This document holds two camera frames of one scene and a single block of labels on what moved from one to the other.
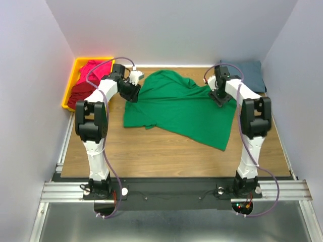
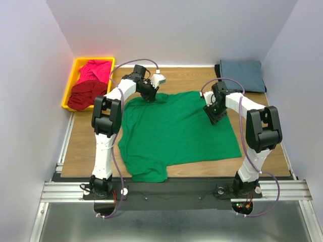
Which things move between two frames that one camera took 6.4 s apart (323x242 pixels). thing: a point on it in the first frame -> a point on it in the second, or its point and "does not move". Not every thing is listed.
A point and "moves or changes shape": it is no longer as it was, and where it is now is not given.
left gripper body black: [132, 93] -> [149, 94]
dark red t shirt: [79, 93] does not move
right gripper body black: [221, 98] -> [216, 115]
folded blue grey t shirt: [253, 75] does not move
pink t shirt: [97, 73] does not move
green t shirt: [172, 99] moves or changes shape
